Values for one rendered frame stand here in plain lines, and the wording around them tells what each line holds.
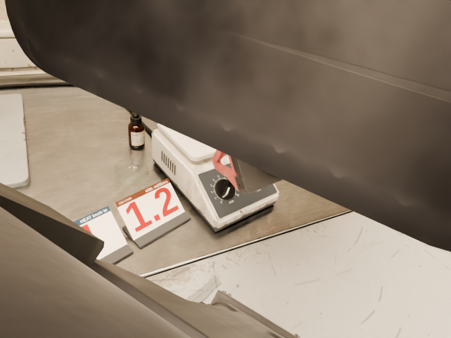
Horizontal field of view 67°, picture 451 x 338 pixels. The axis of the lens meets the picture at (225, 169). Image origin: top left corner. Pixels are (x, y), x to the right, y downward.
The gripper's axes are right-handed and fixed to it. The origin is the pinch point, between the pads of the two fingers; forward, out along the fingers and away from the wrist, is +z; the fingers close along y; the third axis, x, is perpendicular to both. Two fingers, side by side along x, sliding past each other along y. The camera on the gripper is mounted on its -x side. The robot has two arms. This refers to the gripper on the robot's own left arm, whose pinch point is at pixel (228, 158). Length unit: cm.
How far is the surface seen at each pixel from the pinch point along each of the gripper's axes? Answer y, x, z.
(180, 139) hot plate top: -0.3, -4.5, 11.8
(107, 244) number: 14.9, 6.3, 10.9
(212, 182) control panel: -1.2, 3.0, 7.8
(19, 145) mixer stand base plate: 19.4, -11.6, 32.0
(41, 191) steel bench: 19.2, -2.8, 23.4
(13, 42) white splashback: 13, -37, 51
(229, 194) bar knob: -1.9, 5.2, 5.3
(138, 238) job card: 10.8, 7.2, 11.1
